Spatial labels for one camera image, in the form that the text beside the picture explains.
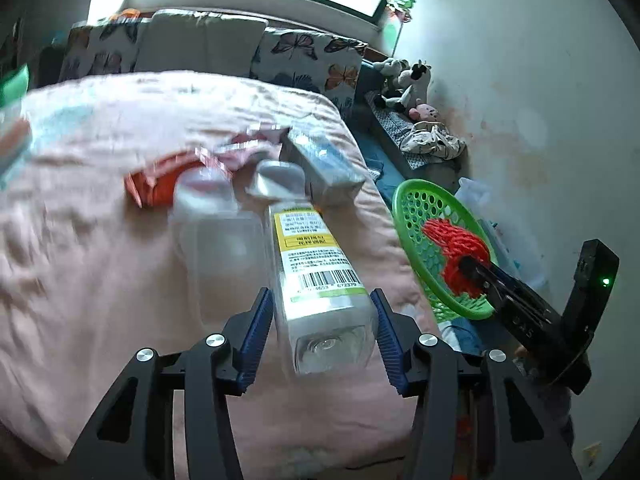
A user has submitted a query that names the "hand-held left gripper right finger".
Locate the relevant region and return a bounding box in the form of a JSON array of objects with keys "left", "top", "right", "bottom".
[{"left": 370, "top": 287, "right": 583, "bottom": 480}]

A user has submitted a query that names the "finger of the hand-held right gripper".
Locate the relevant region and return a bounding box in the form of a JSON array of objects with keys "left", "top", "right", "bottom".
[
  {"left": 486, "top": 261, "right": 557, "bottom": 318},
  {"left": 458, "top": 255, "right": 507, "bottom": 312}
]

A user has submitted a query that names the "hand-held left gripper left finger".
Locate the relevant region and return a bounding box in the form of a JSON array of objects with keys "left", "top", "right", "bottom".
[{"left": 67, "top": 287, "right": 276, "bottom": 480}]

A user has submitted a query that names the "red mesh net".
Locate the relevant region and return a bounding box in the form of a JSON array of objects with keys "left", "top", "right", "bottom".
[{"left": 421, "top": 219, "right": 493, "bottom": 301}]

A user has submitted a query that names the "clear labelled plastic bottle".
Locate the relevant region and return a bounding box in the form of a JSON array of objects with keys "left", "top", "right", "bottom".
[{"left": 247, "top": 160, "right": 378, "bottom": 377}]

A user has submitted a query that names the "clear plastic dome-lid cup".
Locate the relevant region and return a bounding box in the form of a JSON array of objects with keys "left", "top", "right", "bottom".
[{"left": 170, "top": 165, "right": 273, "bottom": 326}]

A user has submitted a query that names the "green plastic basket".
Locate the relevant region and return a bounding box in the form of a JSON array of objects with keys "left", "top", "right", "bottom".
[{"left": 391, "top": 179, "right": 498, "bottom": 322}]

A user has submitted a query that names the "long grey cardboard box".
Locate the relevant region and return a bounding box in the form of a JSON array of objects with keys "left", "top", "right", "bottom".
[{"left": 280, "top": 126, "right": 368, "bottom": 207}]

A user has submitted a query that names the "orange snack packet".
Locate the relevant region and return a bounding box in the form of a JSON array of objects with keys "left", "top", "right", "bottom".
[{"left": 125, "top": 147, "right": 236, "bottom": 208}]

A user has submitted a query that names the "clear plastic storage bin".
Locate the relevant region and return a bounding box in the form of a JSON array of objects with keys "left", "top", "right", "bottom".
[{"left": 455, "top": 177, "right": 546, "bottom": 286}]

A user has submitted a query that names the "crumpled patterned cloth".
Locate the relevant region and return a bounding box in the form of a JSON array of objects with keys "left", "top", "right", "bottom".
[{"left": 400, "top": 121, "right": 467, "bottom": 163}]

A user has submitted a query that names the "blue bed sheet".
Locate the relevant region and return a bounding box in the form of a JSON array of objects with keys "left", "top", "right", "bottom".
[{"left": 350, "top": 60, "right": 406, "bottom": 211}]

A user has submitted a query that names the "pink blanket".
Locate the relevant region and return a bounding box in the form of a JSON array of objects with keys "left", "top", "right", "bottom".
[{"left": 0, "top": 72, "right": 451, "bottom": 466}]

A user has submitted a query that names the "patterned bench mat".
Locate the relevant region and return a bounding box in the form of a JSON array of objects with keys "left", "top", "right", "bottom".
[{"left": 365, "top": 90, "right": 451, "bottom": 171}]

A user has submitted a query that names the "pink foil wrapper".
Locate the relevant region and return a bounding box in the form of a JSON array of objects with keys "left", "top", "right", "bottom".
[{"left": 215, "top": 122, "right": 291, "bottom": 168}]

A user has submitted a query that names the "black and white cow plush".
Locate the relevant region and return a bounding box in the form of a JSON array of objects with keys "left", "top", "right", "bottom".
[{"left": 397, "top": 60, "right": 432, "bottom": 111}]

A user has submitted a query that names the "grey and white plush toy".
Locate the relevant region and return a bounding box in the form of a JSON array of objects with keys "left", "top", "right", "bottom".
[{"left": 372, "top": 57, "right": 411, "bottom": 91}]

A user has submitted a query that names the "large butterfly print pillow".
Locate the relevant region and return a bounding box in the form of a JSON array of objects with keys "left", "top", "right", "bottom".
[{"left": 250, "top": 27, "right": 368, "bottom": 123}]

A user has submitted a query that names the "green hanging decoration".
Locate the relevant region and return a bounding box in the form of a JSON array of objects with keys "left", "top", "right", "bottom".
[{"left": 385, "top": 0, "right": 416, "bottom": 23}]

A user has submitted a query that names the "beige cushion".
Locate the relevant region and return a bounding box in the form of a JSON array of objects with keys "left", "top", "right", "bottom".
[{"left": 132, "top": 9, "right": 269, "bottom": 80}]

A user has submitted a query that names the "small butterfly print pillow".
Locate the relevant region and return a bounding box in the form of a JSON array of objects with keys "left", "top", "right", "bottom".
[{"left": 59, "top": 19, "right": 151, "bottom": 83}]

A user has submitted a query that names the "green plastic item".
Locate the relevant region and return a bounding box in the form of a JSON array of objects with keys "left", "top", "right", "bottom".
[{"left": 0, "top": 62, "right": 31, "bottom": 106}]

